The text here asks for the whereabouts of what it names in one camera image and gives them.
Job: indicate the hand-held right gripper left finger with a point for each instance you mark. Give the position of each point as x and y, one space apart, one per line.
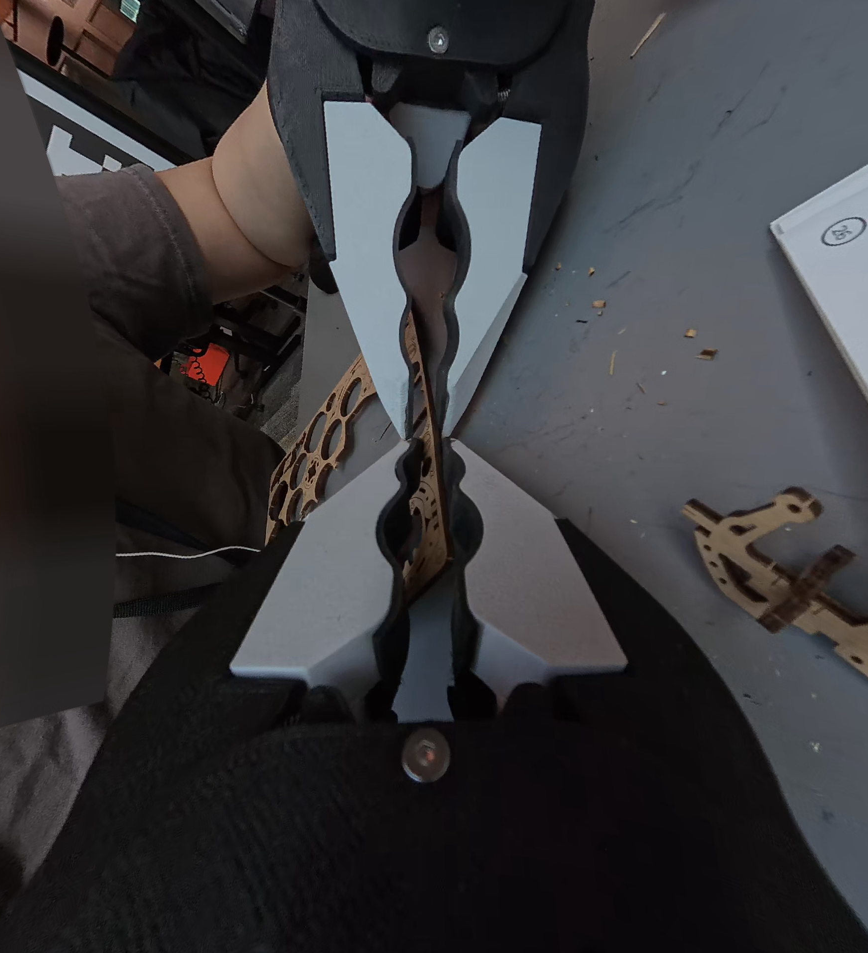
307 603

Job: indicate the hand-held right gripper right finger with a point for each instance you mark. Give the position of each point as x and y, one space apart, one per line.
538 603

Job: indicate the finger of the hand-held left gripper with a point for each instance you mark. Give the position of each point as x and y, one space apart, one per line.
504 208
363 223

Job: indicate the perforated wooden parts sheet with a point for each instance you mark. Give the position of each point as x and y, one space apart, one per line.
437 537

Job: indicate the person's left forearm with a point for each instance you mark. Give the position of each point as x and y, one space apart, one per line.
255 216

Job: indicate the wooden model assembly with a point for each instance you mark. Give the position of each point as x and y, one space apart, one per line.
776 515

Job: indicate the white sign with black print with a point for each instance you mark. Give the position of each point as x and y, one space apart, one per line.
91 141

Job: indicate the thin wooden stick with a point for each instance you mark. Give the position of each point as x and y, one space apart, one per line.
648 35

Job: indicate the brown wooden furniture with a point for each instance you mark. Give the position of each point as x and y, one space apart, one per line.
69 30

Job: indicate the scattered wood chips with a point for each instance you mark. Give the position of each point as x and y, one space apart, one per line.
706 354

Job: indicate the white flat box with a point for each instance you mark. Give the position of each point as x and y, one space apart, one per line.
865 298

